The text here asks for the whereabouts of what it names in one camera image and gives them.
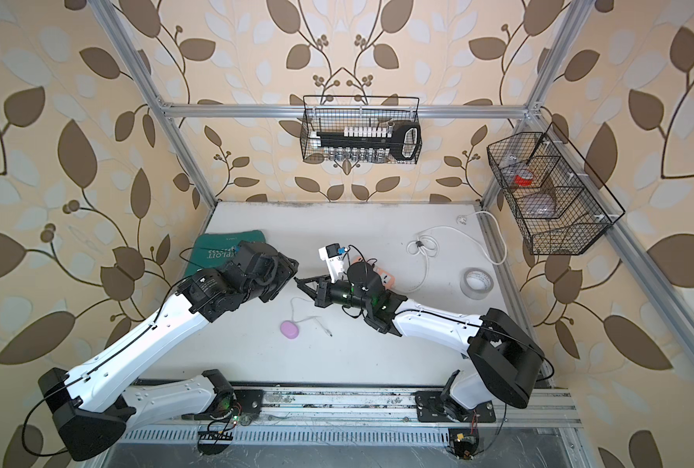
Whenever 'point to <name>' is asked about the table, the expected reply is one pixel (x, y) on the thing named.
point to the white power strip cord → (428, 244)
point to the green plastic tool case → (217, 250)
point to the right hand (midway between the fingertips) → (298, 285)
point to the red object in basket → (522, 181)
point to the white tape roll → (476, 283)
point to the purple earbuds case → (289, 330)
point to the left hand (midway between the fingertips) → (293, 265)
